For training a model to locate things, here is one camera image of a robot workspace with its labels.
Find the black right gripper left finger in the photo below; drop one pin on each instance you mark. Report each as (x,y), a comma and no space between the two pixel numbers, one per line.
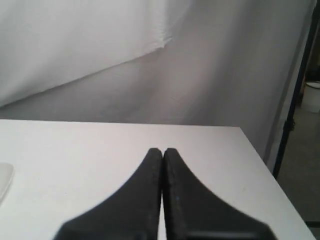
(131,213)

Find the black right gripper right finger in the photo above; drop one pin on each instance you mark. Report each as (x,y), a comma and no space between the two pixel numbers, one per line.
(193,212)

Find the black metal stand pole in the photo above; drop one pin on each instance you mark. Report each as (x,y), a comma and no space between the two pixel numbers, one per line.
(289,123)

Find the white square plate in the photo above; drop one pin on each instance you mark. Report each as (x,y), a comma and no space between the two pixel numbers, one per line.
(7,172)

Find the white bucket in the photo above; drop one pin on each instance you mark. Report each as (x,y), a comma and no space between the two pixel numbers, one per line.
(311,97)

